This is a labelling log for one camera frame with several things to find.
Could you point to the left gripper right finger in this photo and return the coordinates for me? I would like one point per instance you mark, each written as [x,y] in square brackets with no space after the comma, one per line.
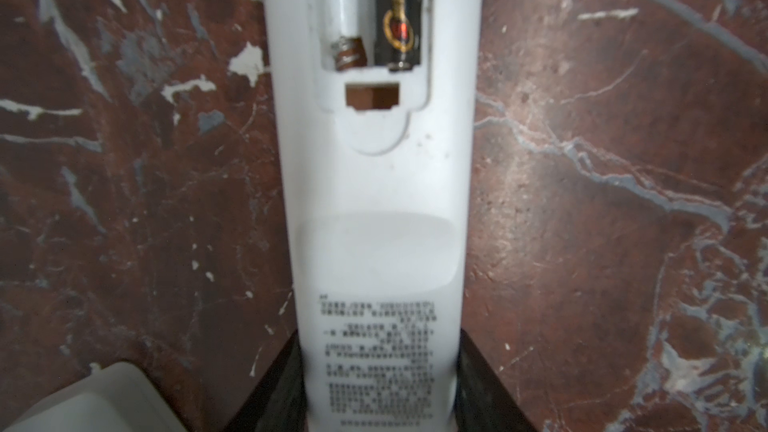
[482,402]

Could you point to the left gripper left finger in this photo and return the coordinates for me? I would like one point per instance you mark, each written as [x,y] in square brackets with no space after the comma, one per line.
[278,402]

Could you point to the short white remote control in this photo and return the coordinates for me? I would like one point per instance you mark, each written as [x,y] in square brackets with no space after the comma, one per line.
[118,398]

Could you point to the right black AA battery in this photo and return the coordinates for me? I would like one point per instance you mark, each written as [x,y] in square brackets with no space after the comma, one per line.
[398,34]

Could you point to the long white remote control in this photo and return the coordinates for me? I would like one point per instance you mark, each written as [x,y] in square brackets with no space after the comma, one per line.
[376,170]

